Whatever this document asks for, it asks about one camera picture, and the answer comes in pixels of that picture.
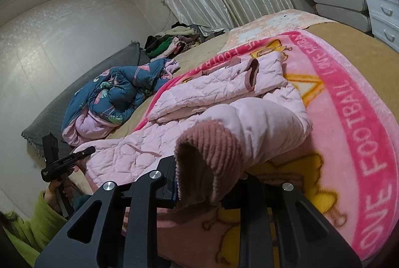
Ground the tan bed sheet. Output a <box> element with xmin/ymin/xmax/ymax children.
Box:
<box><xmin>68</xmin><ymin>22</ymin><xmax>399</xmax><ymax>194</ymax></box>

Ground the grey wall-mounted desk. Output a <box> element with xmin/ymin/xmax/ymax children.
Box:
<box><xmin>312</xmin><ymin>0</ymin><xmax>371</xmax><ymax>33</ymax></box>

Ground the blue floral duvet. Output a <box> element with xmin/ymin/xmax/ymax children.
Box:
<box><xmin>62</xmin><ymin>58</ymin><xmax>180</xmax><ymax>146</ymax></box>

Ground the peach patterned bed cover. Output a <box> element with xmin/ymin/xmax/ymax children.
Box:
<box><xmin>218</xmin><ymin>9</ymin><xmax>335</xmax><ymax>54</ymax></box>

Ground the green sleeve forearm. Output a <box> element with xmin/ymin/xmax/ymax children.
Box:
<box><xmin>1</xmin><ymin>188</ymin><xmax>67</xmax><ymax>267</ymax></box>

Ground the pink football fleece blanket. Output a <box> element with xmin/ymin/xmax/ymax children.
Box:
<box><xmin>121</xmin><ymin>29</ymin><xmax>399</xmax><ymax>268</ymax></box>

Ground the pile of assorted clothes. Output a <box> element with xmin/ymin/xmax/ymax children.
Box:
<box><xmin>144</xmin><ymin>22</ymin><xmax>225</xmax><ymax>60</ymax></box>

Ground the white drawer cabinet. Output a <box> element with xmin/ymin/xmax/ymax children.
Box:
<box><xmin>366</xmin><ymin>0</ymin><xmax>399</xmax><ymax>52</ymax></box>

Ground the person's left hand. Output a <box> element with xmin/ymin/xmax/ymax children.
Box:
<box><xmin>41</xmin><ymin>162</ymin><xmax>90</xmax><ymax>219</ymax></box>

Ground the pink quilted jacket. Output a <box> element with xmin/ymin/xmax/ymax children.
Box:
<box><xmin>82</xmin><ymin>52</ymin><xmax>312</xmax><ymax>208</ymax></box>

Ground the grey pillow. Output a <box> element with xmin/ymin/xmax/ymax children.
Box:
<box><xmin>21</xmin><ymin>41</ymin><xmax>151</xmax><ymax>159</ymax></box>

